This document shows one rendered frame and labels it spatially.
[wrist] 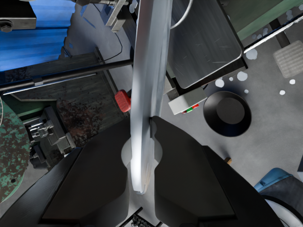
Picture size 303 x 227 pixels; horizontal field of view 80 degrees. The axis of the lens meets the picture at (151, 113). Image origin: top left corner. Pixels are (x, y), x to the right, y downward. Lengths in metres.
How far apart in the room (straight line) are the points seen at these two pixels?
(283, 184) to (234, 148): 0.82
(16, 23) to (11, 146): 1.23
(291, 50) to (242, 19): 0.50
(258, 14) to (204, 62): 0.16
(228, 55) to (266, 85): 0.83
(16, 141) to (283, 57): 1.56
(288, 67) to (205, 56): 0.63
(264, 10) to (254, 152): 0.99
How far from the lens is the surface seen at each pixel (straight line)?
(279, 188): 0.57
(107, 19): 0.60
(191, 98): 0.63
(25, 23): 0.34
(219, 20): 0.34
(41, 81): 1.15
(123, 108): 0.61
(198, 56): 0.36
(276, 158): 1.31
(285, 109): 1.17
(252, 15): 0.47
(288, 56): 0.95
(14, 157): 1.50
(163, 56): 0.30
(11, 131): 1.53
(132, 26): 0.59
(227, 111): 1.27
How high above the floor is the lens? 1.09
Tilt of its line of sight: 40 degrees down
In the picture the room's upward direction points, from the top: 116 degrees counter-clockwise
